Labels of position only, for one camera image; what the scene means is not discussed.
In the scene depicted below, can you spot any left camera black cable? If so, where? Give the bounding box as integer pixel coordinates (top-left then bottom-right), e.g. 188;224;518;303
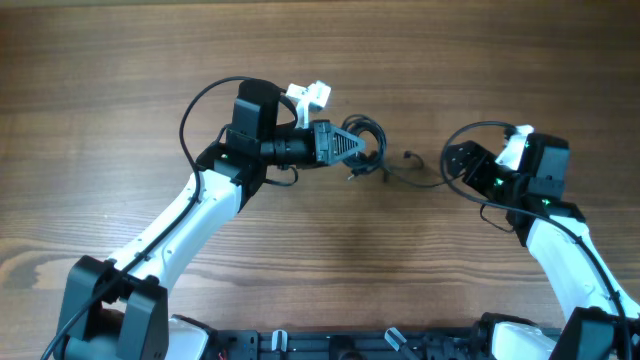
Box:
39;75;301;360

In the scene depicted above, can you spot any right camera black cable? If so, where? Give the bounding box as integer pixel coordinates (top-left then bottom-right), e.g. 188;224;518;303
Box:
439;120;634;360

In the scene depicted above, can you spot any black USB cable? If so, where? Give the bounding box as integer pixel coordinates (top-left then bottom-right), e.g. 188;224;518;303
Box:
339;113;449;189

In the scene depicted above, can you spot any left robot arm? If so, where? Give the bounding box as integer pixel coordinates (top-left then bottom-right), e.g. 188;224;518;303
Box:
43;76;364;359

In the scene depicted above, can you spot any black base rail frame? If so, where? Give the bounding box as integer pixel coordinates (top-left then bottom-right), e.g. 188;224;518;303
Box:
201;327;494;360

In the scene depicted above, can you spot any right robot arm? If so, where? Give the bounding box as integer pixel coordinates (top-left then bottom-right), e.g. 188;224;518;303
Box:
440;125;639;359

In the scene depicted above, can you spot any camera black cable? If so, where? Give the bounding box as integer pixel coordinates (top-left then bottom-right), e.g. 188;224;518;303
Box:
39;75;301;360
439;120;634;360

